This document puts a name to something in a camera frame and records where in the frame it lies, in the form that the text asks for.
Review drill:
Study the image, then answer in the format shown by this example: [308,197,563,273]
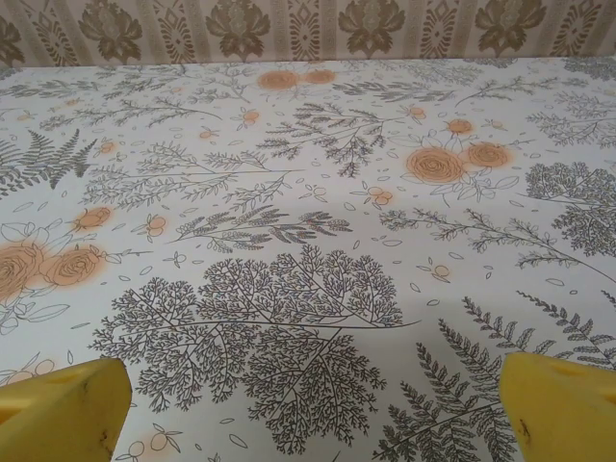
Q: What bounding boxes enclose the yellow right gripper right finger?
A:
[500,350,616,462]

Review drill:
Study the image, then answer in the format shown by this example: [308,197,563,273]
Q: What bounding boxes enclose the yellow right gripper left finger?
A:
[0,356,134,462]

